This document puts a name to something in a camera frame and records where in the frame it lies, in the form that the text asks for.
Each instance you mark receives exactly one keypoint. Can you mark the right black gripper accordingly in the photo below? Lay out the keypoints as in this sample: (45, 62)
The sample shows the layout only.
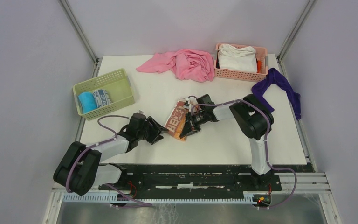
(189, 129)

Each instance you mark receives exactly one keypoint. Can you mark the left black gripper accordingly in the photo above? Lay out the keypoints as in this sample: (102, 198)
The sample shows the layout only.
(156, 129)

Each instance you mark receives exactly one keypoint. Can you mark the beige rabbit print towel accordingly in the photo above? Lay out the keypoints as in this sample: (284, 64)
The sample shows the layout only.
(176, 120)

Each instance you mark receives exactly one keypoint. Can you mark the green plastic basket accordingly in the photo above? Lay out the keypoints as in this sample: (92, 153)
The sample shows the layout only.
(118, 86)

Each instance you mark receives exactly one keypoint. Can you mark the blue white patterned cloth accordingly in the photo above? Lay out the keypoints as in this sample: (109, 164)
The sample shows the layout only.
(101, 97)

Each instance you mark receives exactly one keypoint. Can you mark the blue towel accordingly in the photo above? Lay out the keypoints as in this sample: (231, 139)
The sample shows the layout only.
(87, 101)

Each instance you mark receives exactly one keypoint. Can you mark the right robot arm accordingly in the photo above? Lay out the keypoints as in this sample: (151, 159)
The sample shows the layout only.
(251, 115)

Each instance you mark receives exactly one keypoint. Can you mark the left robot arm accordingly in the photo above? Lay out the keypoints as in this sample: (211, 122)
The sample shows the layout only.
(80, 168)

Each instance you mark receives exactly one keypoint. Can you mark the pink towel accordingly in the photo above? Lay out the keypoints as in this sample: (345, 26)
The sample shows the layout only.
(186, 64)

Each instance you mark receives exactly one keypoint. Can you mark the white folded towel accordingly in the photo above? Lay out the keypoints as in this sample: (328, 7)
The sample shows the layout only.
(239, 59)

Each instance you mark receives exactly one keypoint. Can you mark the pink plastic basket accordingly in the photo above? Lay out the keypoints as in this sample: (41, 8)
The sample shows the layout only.
(261, 54)

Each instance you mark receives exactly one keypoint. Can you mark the orange item in basket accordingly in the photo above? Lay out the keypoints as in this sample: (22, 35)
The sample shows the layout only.
(259, 66)

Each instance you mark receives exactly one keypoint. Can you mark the purple cloth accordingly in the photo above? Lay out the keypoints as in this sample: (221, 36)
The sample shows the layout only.
(275, 77)

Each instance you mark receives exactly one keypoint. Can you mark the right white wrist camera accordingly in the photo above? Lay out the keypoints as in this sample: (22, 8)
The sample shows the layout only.
(187, 104)

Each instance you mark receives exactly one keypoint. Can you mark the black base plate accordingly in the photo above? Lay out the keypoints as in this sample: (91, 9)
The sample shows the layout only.
(199, 181)

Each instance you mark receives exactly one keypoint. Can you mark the white cable duct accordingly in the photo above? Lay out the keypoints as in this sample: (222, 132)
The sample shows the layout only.
(111, 197)

